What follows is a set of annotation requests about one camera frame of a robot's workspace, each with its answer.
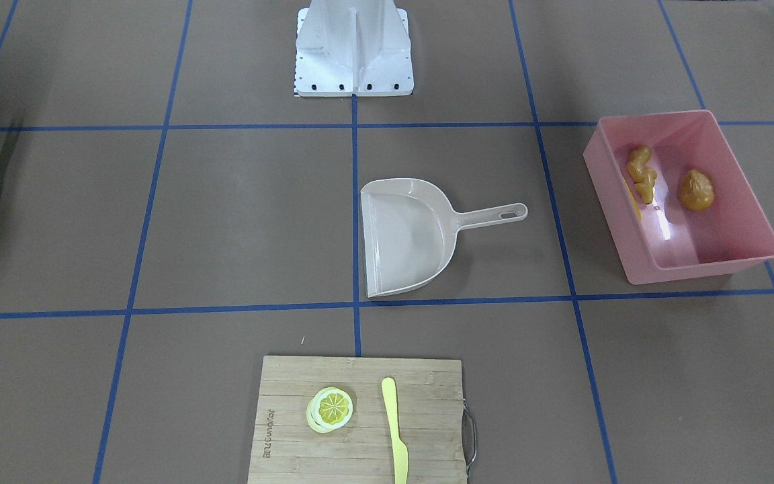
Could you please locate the brown toy potato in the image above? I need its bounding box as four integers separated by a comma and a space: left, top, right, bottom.
677, 169, 716, 212

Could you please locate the tan toy ginger root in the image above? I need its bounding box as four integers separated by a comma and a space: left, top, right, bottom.
626, 146, 658, 205

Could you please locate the pink plastic bin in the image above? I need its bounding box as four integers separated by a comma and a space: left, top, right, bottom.
583, 110, 774, 285

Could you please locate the yellow plastic knife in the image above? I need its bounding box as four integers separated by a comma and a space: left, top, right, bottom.
381, 377, 410, 483

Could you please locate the bamboo cutting board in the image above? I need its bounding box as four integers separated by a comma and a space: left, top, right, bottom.
247, 356, 471, 483

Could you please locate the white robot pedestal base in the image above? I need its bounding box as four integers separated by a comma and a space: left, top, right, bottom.
293, 1, 415, 97

